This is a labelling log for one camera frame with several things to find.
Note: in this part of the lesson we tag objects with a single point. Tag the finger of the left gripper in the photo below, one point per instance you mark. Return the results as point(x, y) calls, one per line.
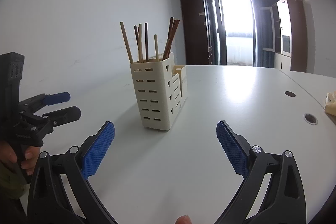
point(60, 117)
point(42, 100)

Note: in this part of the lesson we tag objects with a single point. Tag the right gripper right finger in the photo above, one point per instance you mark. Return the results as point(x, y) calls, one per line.
point(271, 190)

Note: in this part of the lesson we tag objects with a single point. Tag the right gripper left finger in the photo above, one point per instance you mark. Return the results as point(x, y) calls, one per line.
point(60, 191)

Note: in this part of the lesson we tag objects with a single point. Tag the tan chopstick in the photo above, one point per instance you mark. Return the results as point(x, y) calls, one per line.
point(156, 48)
point(126, 42)

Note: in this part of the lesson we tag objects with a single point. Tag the dark brown chopstick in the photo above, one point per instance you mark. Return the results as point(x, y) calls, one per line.
point(174, 30)
point(137, 40)
point(168, 36)

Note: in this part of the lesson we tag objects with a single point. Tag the person's left hand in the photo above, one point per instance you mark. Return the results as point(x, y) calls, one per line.
point(9, 158)

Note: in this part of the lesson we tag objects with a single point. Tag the person's right hand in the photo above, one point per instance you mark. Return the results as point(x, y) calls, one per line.
point(185, 219)

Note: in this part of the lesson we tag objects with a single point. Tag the brown paper bag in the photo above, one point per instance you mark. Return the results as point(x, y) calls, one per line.
point(330, 103)

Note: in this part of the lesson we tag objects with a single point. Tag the cream slotted utensil holder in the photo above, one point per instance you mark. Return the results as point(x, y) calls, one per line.
point(161, 90)

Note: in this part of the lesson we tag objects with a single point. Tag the white and brown cabinet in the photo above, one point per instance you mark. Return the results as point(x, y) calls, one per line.
point(291, 41)

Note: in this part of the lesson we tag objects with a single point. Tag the dark brown tall cabinet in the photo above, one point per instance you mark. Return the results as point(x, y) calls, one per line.
point(196, 28)

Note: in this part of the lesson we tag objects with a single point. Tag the bright glass balcony door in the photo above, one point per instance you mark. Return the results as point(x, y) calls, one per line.
point(235, 31)

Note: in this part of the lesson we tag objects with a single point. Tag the dark blue curtain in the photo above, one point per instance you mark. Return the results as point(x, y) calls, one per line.
point(264, 47)

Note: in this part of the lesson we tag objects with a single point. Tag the black left camera box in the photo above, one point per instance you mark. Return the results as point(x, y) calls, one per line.
point(11, 74)

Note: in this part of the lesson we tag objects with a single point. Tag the table cable grommet near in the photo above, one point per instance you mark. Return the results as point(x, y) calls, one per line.
point(311, 119)

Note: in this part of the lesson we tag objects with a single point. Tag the table cable grommet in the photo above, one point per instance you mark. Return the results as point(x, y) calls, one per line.
point(290, 94)
point(311, 119)

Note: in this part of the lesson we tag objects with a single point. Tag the table cable grommet far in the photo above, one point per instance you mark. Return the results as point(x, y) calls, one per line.
point(290, 94)

